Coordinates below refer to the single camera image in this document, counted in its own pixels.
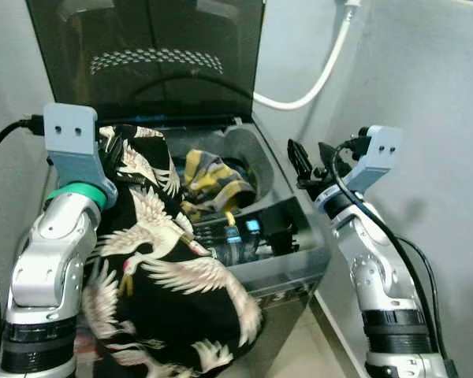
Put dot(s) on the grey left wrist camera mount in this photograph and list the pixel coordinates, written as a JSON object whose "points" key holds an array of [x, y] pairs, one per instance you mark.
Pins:
{"points": [[71, 134]]}

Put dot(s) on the black crane print garment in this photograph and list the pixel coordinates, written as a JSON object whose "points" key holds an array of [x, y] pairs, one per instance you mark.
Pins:
{"points": [[173, 315]]}

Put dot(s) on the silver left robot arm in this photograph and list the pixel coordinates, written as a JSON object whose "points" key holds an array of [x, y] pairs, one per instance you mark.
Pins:
{"points": [[47, 260]]}

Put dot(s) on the glossy black control panel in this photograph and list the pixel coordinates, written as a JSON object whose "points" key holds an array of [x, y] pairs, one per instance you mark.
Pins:
{"points": [[276, 228]]}

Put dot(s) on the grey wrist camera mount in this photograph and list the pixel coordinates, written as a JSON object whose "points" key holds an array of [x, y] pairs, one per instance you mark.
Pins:
{"points": [[382, 150], [71, 134]]}

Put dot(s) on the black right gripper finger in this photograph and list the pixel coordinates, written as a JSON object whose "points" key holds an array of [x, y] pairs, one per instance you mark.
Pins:
{"points": [[301, 165], [329, 157]]}

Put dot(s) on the yellow camouflage garment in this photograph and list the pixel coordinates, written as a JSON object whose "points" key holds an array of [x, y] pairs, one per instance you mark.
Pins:
{"points": [[213, 185]]}

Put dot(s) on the grey top-load washing machine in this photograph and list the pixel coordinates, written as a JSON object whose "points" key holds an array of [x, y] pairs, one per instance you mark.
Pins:
{"points": [[299, 264]]}

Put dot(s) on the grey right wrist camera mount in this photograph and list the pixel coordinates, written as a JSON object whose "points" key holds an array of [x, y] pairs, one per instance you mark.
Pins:
{"points": [[382, 150]]}

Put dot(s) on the dark tinted washer lid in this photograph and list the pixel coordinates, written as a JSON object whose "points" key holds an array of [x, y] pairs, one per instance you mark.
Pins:
{"points": [[142, 87]]}

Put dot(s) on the yellow tape piece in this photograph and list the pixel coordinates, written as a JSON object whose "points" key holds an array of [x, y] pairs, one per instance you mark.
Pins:
{"points": [[229, 217]]}

